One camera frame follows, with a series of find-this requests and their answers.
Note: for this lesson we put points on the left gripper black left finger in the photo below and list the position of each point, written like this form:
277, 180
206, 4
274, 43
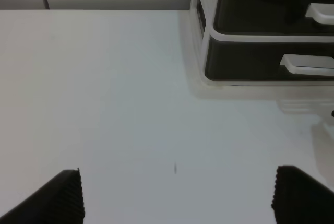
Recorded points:
60, 200

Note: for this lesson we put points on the white plastic drawer cabinet frame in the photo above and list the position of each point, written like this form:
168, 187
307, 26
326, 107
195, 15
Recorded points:
202, 13

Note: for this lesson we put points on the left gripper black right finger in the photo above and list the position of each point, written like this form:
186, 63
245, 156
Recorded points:
299, 198

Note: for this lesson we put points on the dark drawer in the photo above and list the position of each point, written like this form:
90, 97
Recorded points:
259, 61
268, 17

